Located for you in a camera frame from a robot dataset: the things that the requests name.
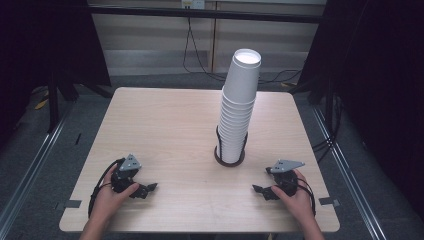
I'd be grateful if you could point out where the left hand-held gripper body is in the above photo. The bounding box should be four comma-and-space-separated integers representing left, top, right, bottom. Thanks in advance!
110, 153, 143, 194

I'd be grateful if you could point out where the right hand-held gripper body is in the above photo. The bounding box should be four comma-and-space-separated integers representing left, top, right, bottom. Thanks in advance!
265, 159, 306, 197

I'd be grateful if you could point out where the stack of white cups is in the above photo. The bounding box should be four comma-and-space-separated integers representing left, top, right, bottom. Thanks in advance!
216, 87, 258, 165

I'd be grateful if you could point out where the translucent white plastic cup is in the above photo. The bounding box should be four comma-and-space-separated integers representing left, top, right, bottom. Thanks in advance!
222, 48, 263, 105

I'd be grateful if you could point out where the person's right hand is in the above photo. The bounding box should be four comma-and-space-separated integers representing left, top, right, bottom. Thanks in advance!
270, 168, 317, 220

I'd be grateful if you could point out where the person's left hand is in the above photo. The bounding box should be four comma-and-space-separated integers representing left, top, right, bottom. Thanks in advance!
91, 172, 141, 221

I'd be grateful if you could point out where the grey tape piece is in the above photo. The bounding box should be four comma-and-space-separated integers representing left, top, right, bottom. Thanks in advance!
64, 199, 83, 210
318, 196, 341, 207

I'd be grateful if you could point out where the yellow tape strip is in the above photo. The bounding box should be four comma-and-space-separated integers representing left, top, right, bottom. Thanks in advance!
34, 97, 50, 111

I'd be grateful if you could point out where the black curtain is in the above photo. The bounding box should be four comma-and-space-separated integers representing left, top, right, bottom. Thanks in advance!
0, 0, 113, 148
296, 0, 424, 214

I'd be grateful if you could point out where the black horizontal bar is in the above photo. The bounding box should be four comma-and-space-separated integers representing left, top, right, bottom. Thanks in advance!
88, 4, 324, 25

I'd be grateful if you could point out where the white power outlet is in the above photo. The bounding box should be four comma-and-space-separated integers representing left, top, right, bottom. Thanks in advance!
181, 0, 206, 10

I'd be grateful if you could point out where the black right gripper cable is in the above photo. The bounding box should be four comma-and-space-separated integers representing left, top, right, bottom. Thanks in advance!
295, 177, 317, 217

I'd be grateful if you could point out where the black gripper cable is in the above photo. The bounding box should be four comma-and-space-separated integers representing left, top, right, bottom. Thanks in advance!
87, 158, 125, 218
295, 177, 317, 217

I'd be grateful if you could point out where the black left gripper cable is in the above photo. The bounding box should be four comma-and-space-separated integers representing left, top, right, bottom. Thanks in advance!
87, 158, 125, 218

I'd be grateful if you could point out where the black floor cable bundle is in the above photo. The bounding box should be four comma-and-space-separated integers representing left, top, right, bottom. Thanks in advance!
311, 94, 345, 164

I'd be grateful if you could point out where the black stand post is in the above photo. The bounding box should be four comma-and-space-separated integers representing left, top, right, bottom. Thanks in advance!
46, 68, 62, 134

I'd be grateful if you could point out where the black wall cable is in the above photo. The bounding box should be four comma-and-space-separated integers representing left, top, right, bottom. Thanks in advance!
182, 15, 303, 85

